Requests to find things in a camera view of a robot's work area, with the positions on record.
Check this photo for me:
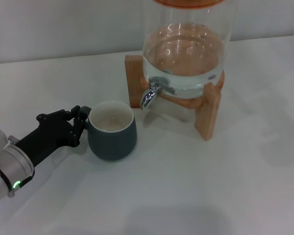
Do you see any chrome dispenser faucet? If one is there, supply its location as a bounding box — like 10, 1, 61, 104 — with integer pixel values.
140, 76, 176, 110

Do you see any dark grey ceramic cup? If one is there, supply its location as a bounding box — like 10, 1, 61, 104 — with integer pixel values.
78, 100, 138, 162

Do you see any glass water dispenser jar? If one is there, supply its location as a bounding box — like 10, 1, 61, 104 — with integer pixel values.
141, 0, 236, 100

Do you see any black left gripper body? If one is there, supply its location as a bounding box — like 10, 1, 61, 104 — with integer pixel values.
16, 119, 75, 169

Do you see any wooden dispenser stand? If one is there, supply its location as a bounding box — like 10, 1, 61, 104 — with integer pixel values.
124, 54, 225, 142

